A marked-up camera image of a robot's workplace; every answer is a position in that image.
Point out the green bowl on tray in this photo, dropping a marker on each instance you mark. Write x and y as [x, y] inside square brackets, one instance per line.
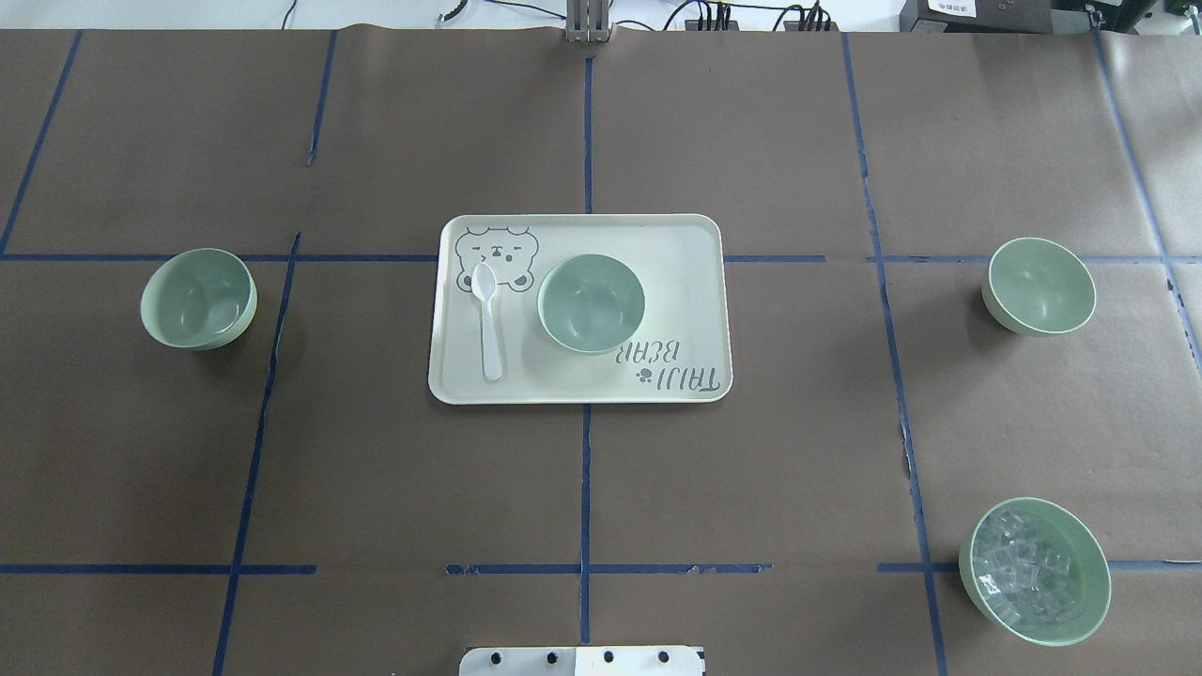
[591, 303]

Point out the cream bear print tray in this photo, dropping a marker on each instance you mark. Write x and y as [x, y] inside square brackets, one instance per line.
[681, 353]

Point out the white plastic spoon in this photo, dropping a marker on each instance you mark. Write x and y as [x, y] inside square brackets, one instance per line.
[484, 287]

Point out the black equipment box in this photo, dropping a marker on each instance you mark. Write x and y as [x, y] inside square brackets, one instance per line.
[1022, 17]

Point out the green bowl with ice cubes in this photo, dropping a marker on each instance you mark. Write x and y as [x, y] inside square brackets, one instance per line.
[1037, 571]

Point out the grey metal camera post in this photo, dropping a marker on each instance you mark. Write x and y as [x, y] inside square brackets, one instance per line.
[587, 21]

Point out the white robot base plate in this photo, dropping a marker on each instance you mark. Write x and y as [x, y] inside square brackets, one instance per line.
[584, 660]

